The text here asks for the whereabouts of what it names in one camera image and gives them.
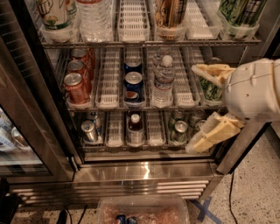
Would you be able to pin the blue pepsi can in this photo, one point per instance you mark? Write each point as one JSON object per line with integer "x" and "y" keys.
{"x": 133, "y": 83}
{"x": 132, "y": 65}

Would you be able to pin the large water bottle top shelf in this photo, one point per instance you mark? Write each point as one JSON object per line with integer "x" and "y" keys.
{"x": 95, "y": 20}

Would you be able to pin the red coke can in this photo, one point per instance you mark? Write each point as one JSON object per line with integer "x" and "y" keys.
{"x": 83, "y": 54}
{"x": 79, "y": 67}
{"x": 76, "y": 88}

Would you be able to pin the brown bottle white cap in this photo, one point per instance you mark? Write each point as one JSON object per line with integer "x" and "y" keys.
{"x": 135, "y": 129}

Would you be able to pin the clear plastic bin on floor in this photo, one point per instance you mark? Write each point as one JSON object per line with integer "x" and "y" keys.
{"x": 143, "y": 209}

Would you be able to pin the silver green can bottom right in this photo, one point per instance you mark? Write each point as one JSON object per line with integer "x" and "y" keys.
{"x": 198, "y": 125}

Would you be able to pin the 7up bottle top shelf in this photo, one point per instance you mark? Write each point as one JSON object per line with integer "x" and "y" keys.
{"x": 54, "y": 14}

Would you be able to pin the green can bottom shelf front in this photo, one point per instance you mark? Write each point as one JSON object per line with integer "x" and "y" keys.
{"x": 178, "y": 133}

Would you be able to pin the front green can middle shelf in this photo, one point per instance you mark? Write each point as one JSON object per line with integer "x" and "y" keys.
{"x": 211, "y": 91}

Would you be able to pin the clear water bottle middle shelf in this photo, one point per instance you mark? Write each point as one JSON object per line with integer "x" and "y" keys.
{"x": 164, "y": 76}

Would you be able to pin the glass fridge door left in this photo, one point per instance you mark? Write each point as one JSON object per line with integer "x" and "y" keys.
{"x": 31, "y": 99}

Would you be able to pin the brown tea bottle top shelf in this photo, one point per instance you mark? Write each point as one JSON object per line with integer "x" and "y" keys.
{"x": 169, "y": 13}

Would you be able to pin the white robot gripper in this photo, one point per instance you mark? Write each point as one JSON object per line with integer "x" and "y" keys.
{"x": 250, "y": 91}

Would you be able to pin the rear blue pepsi can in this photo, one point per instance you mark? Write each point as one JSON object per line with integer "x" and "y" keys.
{"x": 132, "y": 65}

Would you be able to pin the green bottle top shelf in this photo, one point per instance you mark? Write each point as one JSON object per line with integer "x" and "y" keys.
{"x": 242, "y": 12}

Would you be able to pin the rear green can middle shelf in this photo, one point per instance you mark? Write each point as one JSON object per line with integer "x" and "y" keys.
{"x": 214, "y": 60}

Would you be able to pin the stainless steel fridge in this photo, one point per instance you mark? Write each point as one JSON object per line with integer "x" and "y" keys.
{"x": 113, "y": 168}

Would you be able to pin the front blue pepsi can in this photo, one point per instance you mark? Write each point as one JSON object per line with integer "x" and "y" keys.
{"x": 133, "y": 83}

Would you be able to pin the green can shelf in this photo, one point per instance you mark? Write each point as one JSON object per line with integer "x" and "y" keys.
{"x": 214, "y": 60}
{"x": 211, "y": 91}
{"x": 178, "y": 133}

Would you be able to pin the silver can bottom shelf left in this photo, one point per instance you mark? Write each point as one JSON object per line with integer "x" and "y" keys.
{"x": 88, "y": 127}

